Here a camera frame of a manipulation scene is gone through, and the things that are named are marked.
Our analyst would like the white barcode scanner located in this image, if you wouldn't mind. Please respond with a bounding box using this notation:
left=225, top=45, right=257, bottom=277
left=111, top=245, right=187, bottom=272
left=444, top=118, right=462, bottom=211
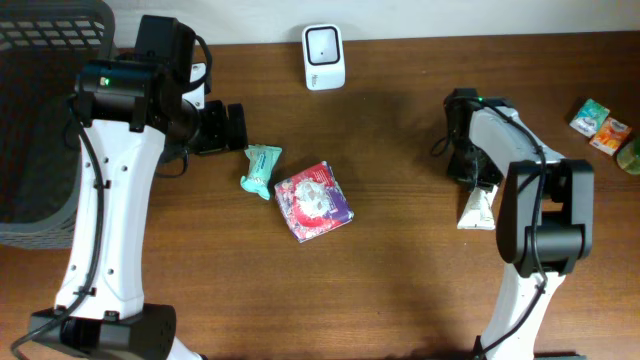
left=301, top=24, right=346, bottom=91

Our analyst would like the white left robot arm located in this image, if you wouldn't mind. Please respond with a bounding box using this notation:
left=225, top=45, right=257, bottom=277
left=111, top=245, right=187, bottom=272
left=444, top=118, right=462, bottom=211
left=10, top=15, right=248, bottom=359

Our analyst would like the orange tissue pack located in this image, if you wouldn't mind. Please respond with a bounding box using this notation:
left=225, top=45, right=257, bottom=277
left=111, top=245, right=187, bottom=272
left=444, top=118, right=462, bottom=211
left=589, top=117, right=632, bottom=156

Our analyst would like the white cone-shaped pouch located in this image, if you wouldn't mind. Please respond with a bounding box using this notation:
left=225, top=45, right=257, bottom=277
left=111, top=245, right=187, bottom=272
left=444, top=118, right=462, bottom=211
left=457, top=186, right=498, bottom=231

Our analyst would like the mint green wipes pack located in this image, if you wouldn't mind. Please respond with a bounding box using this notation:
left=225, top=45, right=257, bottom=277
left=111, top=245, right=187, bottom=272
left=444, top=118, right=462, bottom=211
left=240, top=145, right=282, bottom=200

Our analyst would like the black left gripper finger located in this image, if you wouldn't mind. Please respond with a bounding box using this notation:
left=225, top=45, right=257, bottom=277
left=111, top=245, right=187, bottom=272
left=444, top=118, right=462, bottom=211
left=194, top=100, right=228, bottom=154
left=228, top=104, right=248, bottom=150

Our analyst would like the green lid jar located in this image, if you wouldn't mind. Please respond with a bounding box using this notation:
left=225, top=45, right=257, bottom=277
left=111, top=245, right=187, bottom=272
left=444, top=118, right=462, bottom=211
left=616, top=138, right=640, bottom=175

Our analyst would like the teal small tissue pack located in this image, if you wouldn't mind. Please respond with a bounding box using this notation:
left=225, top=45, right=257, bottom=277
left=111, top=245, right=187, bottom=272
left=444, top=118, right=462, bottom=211
left=569, top=99, right=610, bottom=138

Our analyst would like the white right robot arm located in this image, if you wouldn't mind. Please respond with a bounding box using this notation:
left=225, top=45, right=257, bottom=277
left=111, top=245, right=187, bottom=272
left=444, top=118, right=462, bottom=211
left=443, top=88, right=594, bottom=359

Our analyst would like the grey plastic mesh basket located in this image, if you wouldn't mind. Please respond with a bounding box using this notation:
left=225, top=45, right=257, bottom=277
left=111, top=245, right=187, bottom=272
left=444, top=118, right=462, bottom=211
left=1, top=0, right=118, bottom=249

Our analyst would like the red purple snack bag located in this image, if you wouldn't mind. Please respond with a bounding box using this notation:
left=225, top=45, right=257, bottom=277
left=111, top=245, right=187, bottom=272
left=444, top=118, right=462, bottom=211
left=274, top=161, right=355, bottom=243

